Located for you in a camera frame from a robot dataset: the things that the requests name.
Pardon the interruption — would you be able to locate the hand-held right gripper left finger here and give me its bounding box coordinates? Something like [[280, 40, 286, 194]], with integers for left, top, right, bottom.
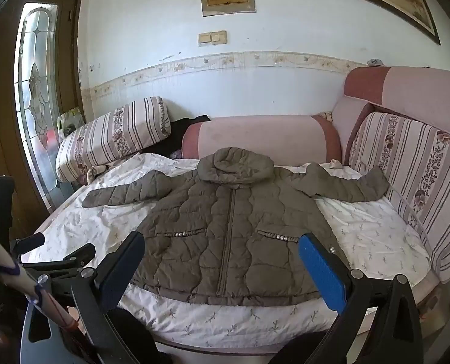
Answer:
[[20, 231, 147, 364]]

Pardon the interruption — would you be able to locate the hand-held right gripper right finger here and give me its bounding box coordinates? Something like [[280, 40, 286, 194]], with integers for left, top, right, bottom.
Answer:
[[298, 232, 426, 364]]

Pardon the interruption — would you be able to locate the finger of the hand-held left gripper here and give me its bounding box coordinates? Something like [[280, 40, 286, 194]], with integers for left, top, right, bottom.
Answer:
[[20, 243, 97, 274], [12, 232, 46, 258]]

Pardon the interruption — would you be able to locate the olive quilted puffer jacket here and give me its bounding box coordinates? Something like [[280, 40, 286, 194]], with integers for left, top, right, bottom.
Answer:
[[82, 147, 390, 306]]

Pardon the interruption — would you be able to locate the person's left forearm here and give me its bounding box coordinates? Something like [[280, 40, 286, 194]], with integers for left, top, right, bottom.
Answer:
[[0, 225, 79, 330]]

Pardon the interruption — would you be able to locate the white floral bed sheet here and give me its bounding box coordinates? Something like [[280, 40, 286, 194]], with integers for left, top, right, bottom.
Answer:
[[32, 153, 434, 349]]

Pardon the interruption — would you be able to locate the knotted floral cloth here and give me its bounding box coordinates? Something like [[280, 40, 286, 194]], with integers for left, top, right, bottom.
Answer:
[[82, 164, 114, 186]]

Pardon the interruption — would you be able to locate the small striped floral cushion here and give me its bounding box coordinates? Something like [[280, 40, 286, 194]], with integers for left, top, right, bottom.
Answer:
[[55, 96, 172, 183]]

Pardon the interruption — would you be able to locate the green printed bag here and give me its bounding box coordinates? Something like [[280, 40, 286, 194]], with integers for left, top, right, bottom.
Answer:
[[56, 107, 86, 141]]

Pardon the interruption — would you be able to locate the large striped floral cushion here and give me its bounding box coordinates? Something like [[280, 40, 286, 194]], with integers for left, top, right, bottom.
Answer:
[[348, 112, 450, 283]]

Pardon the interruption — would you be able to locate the black cloth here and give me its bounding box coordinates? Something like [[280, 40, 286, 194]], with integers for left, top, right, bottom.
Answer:
[[149, 115, 211, 157]]

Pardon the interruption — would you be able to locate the pink bolster cushion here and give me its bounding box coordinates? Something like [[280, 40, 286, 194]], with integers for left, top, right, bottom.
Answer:
[[181, 115, 342, 162]]

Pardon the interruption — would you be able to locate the wooden stained glass door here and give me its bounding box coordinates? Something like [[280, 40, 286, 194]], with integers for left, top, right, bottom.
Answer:
[[0, 0, 87, 213]]

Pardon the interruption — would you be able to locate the pink sofa backrest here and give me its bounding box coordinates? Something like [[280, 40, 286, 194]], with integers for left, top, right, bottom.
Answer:
[[330, 66, 450, 167]]

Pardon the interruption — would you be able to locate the beige light switch panel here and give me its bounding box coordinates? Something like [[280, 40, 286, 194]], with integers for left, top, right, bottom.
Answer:
[[198, 30, 228, 46]]

